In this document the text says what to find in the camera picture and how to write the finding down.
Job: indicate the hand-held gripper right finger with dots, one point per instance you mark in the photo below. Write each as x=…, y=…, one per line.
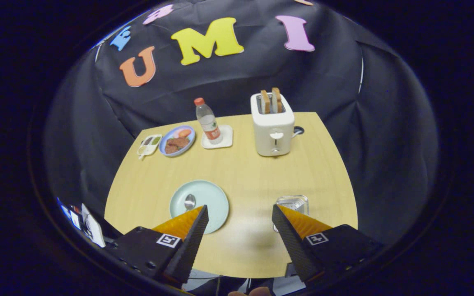
x=294, y=248

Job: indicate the blue plate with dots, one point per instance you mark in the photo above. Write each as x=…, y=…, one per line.
x=166, y=142

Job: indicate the toasted bread slice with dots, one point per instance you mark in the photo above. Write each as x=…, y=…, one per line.
x=265, y=102
x=277, y=100

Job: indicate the small metal tray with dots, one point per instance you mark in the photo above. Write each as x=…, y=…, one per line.
x=294, y=202

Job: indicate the orange food piece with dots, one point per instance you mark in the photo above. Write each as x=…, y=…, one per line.
x=184, y=133

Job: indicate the clear red-capped water bottle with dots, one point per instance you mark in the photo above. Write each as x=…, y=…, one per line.
x=209, y=123

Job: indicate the metal spoon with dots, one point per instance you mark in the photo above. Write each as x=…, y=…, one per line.
x=190, y=201

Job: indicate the black backdrop cloth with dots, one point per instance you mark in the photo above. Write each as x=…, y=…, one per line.
x=241, y=78

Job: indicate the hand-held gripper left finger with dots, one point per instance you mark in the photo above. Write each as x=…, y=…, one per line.
x=187, y=248

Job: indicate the white divided sauce dish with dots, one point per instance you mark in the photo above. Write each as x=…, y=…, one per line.
x=148, y=147

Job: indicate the white square coaster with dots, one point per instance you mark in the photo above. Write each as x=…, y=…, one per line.
x=226, y=137

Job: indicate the white toaster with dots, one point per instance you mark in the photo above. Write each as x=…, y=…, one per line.
x=273, y=131

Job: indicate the light green plate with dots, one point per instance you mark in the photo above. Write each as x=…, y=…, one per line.
x=212, y=197

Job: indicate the white printed papers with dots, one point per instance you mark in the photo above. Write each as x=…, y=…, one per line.
x=91, y=228

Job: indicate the brown meat pieces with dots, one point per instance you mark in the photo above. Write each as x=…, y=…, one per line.
x=177, y=144

